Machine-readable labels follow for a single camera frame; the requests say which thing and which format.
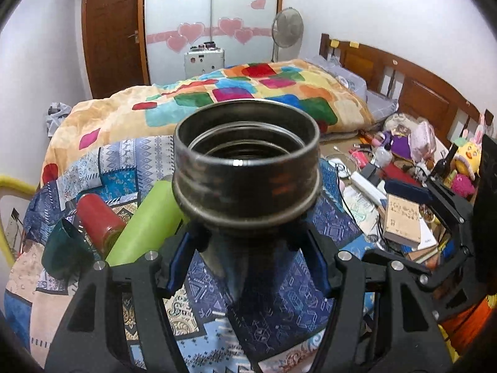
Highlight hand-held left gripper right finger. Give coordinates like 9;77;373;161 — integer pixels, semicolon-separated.
288;223;456;373

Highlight dark metal cup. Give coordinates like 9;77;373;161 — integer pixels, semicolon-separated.
172;100;324;311

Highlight pink pouch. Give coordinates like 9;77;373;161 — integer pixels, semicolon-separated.
409;121;438;162

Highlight red book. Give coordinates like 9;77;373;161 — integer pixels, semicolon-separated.
382;161;422;187

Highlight dark green translucent cup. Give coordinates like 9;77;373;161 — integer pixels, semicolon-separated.
41;218;98;280

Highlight tan book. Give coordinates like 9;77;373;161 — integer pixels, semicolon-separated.
382;194;425;249

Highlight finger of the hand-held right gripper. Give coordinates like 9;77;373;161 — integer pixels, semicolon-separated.
363;241;486;324
384;178;476;249

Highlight frosted wardrobe with pink hearts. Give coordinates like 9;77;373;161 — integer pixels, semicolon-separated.
142;0;286;86

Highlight wooden headboard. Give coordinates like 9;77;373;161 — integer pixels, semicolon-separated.
319;33;494;145

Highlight yellow plush toy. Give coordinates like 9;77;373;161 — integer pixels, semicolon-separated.
450;138;483;182

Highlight purple toy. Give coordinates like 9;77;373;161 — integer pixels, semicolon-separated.
382;130;414;157

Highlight grey crumpled cloth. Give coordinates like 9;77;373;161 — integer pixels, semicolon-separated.
46;102;73;137

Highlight printed paper sheet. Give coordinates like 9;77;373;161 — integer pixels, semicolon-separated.
341;186;379;238

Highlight grey pillow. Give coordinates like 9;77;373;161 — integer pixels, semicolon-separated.
307;55;368;99
365;89;400;118

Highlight lime green cup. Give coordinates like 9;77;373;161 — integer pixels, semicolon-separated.
105;178;188;267

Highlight magenta plush toy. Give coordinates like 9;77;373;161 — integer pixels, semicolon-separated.
450;173;476;197

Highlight standing electric fan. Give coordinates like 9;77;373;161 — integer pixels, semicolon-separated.
270;7;305;63

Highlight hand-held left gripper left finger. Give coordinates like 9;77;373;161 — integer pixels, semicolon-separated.
44;227;212;373

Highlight yellow rail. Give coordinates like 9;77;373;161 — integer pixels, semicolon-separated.
0;175;38;269

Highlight red bottle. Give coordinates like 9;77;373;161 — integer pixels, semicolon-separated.
76;193;127;258

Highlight brown wooden door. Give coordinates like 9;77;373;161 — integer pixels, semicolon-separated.
81;0;150;99

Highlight colourful patchwork quilt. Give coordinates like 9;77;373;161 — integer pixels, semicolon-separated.
41;59;375;188

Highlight dark wine bottle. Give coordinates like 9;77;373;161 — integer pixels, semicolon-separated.
431;143;461;182

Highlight white box appliance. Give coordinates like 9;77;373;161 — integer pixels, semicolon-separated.
184;44;226;79

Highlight orange cloth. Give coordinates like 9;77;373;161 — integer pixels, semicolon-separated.
439;295;497;363

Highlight blue patterned bedsheet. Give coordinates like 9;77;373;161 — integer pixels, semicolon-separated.
4;135;374;373

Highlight long white box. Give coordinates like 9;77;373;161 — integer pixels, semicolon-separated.
350;172;387;203

